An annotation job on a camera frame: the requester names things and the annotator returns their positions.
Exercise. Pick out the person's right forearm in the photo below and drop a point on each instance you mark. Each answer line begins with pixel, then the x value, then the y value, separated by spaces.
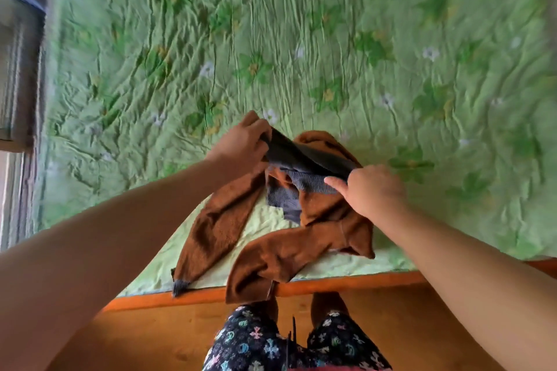
pixel 478 288

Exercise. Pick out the person's right hand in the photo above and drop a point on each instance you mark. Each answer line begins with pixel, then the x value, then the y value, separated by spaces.
pixel 374 192

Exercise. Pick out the green floral bedsheet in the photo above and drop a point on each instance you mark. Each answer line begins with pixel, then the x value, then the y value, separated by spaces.
pixel 304 36

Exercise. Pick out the sliding glass balcony door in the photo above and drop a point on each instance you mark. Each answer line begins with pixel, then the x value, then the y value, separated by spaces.
pixel 17 57

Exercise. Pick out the person's left forearm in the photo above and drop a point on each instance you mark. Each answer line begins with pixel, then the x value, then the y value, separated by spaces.
pixel 100 262

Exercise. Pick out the person's left hand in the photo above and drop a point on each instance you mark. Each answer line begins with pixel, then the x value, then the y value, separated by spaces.
pixel 243 149

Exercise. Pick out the person's floral patterned trousers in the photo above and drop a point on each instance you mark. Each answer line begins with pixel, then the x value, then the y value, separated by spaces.
pixel 252 340

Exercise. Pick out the person's right leg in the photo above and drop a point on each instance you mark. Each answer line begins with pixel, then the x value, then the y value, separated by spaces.
pixel 328 303

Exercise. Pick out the brown fleece garment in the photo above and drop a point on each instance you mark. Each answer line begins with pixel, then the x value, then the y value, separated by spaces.
pixel 270 253

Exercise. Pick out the wooden bed frame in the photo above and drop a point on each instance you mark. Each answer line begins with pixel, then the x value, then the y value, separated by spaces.
pixel 370 281

